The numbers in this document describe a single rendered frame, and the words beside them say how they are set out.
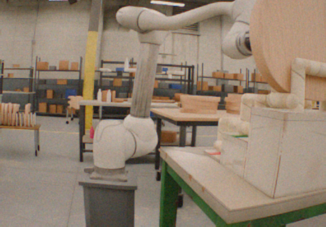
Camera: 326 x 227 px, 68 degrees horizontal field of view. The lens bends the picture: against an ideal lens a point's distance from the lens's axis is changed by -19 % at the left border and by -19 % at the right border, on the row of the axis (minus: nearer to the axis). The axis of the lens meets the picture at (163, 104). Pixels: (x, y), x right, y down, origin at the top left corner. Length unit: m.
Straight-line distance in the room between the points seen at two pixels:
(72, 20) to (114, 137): 10.84
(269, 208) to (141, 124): 1.01
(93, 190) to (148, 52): 0.72
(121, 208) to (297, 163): 0.96
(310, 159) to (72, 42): 11.48
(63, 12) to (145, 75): 10.84
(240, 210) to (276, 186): 0.09
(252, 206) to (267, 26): 0.35
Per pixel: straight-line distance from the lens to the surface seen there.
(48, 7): 12.35
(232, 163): 0.74
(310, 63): 0.59
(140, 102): 1.44
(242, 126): 0.75
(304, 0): 0.66
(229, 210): 0.50
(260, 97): 0.70
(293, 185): 0.59
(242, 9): 1.07
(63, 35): 11.91
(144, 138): 1.45
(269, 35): 0.57
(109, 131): 1.31
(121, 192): 1.32
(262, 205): 0.54
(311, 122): 0.58
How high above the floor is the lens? 1.13
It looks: 3 degrees down
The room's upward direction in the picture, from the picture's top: 3 degrees clockwise
